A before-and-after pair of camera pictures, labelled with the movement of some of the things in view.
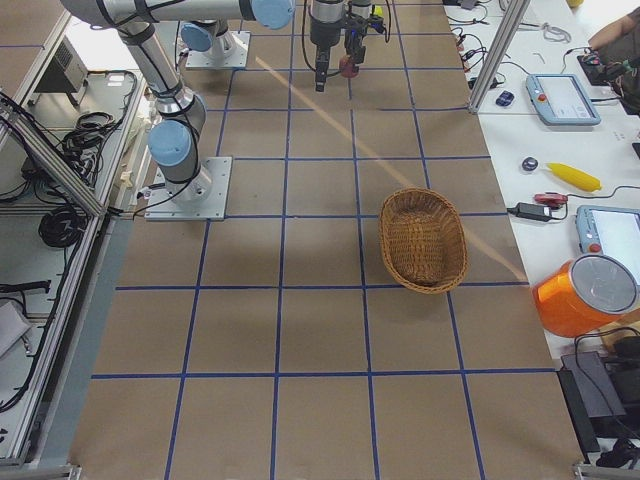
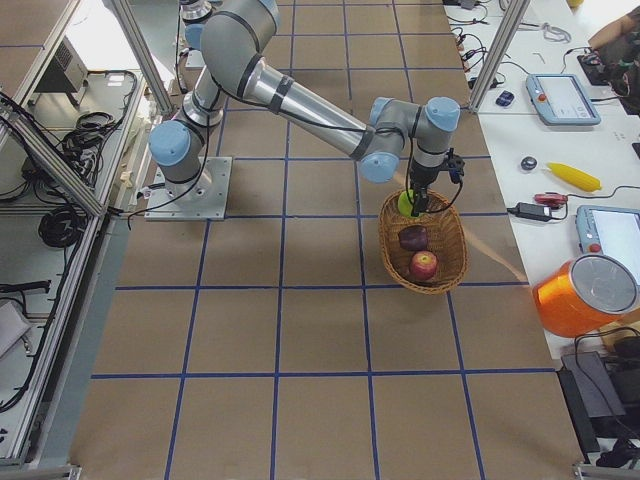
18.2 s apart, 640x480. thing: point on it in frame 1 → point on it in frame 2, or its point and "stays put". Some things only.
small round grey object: (529, 164) stays put
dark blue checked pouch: (505, 98) stays put
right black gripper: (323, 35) → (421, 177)
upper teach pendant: (560, 100) stays put
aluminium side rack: (69, 90) stays put
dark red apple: (348, 68) → (413, 237)
